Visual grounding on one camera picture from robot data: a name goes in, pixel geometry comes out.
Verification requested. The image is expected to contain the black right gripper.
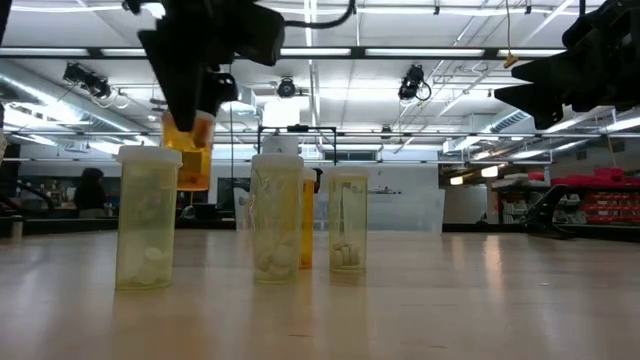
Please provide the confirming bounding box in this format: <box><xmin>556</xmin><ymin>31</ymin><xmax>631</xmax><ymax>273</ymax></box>
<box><xmin>494</xmin><ymin>0</ymin><xmax>640</xmax><ymax>130</ymax></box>

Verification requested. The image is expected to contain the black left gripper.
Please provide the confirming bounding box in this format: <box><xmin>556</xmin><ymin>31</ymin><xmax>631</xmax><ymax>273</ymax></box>
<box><xmin>137</xmin><ymin>0</ymin><xmax>241</xmax><ymax>132</ymax></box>

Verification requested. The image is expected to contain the orange pill bottle white cap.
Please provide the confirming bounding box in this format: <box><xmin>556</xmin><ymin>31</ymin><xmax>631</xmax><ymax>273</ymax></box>
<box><xmin>161</xmin><ymin>110</ymin><xmax>217</xmax><ymax>193</ymax></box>

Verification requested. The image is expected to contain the tall yellow-green pill bottle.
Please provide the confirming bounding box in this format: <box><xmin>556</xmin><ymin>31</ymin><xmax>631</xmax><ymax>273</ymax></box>
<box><xmin>114</xmin><ymin>144</ymin><xmax>184</xmax><ymax>290</ymax></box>

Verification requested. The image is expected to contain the slim orange pill bottle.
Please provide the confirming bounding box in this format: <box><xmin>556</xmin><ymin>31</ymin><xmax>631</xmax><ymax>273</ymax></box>
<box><xmin>299</xmin><ymin>168</ymin><xmax>317</xmax><ymax>270</ymax></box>

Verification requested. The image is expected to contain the short yellow-green pill bottle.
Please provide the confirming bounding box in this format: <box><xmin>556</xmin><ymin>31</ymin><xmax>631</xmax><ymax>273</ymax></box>
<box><xmin>327</xmin><ymin>167</ymin><xmax>370</xmax><ymax>274</ymax></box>

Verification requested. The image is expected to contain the clear plastic bin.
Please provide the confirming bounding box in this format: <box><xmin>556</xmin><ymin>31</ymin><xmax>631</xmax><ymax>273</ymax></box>
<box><xmin>227</xmin><ymin>185</ymin><xmax>335</xmax><ymax>234</ymax></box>
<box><xmin>338</xmin><ymin>187</ymin><xmax>446</xmax><ymax>235</ymax></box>

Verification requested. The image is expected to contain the yellow hanging tag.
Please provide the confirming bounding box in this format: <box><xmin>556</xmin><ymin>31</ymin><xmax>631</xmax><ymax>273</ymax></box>
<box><xmin>502</xmin><ymin>0</ymin><xmax>520</xmax><ymax>70</ymax></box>

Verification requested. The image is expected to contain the white cabinet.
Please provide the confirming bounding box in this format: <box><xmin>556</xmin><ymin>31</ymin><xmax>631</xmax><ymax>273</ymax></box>
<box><xmin>262</xmin><ymin>134</ymin><xmax>300</xmax><ymax>156</ymax></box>

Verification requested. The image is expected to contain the shelving with red bins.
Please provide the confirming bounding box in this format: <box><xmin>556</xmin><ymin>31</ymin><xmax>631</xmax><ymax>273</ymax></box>
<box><xmin>527</xmin><ymin>167</ymin><xmax>640</xmax><ymax>226</ymax></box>

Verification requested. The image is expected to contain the black angled stand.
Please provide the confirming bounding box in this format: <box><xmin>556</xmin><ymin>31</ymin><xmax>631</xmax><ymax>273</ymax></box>
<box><xmin>522</xmin><ymin>184</ymin><xmax>576</xmax><ymax>239</ymax></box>

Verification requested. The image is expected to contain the thin black hanging cable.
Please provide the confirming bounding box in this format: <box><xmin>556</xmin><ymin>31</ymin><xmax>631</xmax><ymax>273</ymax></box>
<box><xmin>228</xmin><ymin>64</ymin><xmax>235</xmax><ymax>221</ymax></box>

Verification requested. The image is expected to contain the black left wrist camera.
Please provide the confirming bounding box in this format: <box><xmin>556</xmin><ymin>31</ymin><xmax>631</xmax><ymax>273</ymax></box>
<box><xmin>232</xmin><ymin>3</ymin><xmax>287</xmax><ymax>68</ymax></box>

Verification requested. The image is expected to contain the black ceiling camera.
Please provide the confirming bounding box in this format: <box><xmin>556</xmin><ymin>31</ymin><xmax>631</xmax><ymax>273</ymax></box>
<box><xmin>62</xmin><ymin>61</ymin><xmax>112</xmax><ymax>100</ymax></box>
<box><xmin>398</xmin><ymin>63</ymin><xmax>432</xmax><ymax>102</ymax></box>
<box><xmin>276</xmin><ymin>77</ymin><xmax>297</xmax><ymax>99</ymax></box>

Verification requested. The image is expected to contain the black aluminium table frame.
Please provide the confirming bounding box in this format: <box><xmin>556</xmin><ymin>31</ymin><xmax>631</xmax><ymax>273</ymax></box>
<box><xmin>0</xmin><ymin>215</ymin><xmax>640</xmax><ymax>241</ymax></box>

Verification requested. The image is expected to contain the silver air duct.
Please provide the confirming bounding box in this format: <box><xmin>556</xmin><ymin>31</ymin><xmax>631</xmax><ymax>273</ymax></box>
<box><xmin>0</xmin><ymin>58</ymin><xmax>151</xmax><ymax>136</ymax></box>

